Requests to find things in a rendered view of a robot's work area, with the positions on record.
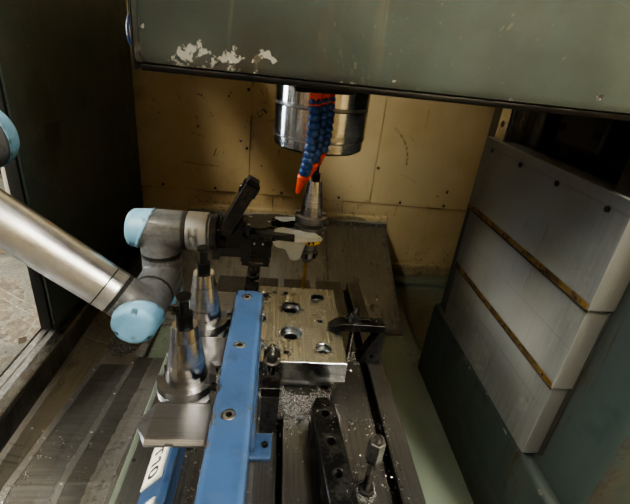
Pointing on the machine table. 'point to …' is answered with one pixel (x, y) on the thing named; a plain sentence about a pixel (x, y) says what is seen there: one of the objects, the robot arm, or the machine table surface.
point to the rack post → (259, 450)
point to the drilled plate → (294, 365)
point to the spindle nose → (287, 130)
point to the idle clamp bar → (331, 445)
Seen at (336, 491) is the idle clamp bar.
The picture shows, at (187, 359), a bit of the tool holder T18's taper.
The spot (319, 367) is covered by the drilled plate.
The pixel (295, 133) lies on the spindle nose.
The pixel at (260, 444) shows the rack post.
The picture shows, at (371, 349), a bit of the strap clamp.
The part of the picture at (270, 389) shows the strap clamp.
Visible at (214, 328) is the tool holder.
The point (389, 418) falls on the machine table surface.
